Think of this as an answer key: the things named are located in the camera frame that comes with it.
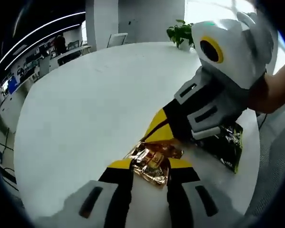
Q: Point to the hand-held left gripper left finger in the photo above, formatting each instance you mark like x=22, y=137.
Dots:
x=116, y=197

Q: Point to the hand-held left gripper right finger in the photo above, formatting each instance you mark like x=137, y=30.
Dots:
x=182, y=197

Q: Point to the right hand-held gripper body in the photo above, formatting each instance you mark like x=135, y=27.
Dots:
x=242, y=52

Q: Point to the green black skincare pouch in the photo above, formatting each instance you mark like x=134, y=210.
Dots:
x=225, y=147

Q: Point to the gold foil skincare sachet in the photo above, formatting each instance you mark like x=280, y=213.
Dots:
x=151, y=164

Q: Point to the potted green plant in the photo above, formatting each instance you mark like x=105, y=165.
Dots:
x=180, y=33

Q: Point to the white mesh office chair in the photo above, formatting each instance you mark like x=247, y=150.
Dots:
x=275, y=166

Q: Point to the white office desk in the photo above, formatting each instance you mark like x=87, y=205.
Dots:
x=73, y=53

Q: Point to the blue panel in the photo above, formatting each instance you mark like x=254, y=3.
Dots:
x=12, y=84

